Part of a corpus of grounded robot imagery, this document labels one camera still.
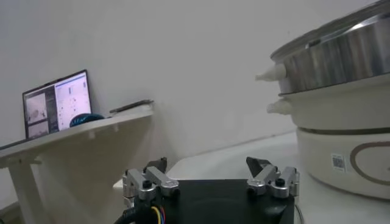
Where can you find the blue computer mouse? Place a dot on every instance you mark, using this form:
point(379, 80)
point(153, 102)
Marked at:
point(85, 118)

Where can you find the white flat box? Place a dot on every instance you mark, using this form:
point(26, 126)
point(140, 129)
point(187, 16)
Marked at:
point(134, 111)

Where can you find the white side desk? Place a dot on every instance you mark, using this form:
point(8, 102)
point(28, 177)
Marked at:
point(76, 158)

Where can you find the black laptop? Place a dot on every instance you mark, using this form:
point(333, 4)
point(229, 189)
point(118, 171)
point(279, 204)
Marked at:
point(58, 103)

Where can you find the white electric cooking pot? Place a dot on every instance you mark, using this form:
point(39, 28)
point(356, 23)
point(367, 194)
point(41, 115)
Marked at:
point(329, 146)

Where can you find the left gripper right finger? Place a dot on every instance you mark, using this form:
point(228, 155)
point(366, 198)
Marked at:
point(271, 182)

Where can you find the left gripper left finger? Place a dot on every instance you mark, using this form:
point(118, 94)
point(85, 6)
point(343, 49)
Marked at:
point(152, 185)

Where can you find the stainless steel steamer basket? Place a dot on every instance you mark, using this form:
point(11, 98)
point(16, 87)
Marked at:
point(335, 58)

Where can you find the black flat hard drive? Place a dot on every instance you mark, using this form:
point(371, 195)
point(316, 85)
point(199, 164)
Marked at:
point(131, 106)

